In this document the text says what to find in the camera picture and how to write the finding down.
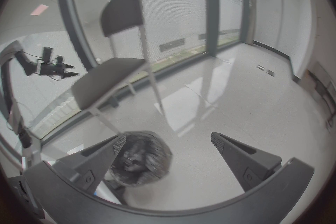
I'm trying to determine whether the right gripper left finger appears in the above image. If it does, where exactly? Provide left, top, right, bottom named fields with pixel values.
left=55, top=134, right=127, bottom=192

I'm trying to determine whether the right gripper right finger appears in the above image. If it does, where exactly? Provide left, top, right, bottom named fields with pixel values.
left=211, top=132, right=282, bottom=192

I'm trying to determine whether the black plastic bag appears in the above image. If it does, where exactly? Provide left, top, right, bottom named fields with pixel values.
left=109, top=131, right=173, bottom=188

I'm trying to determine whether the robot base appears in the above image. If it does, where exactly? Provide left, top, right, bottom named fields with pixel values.
left=94, top=178, right=130, bottom=205

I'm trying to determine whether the grey and white chair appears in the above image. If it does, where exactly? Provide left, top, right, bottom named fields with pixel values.
left=71, top=0, right=168, bottom=137

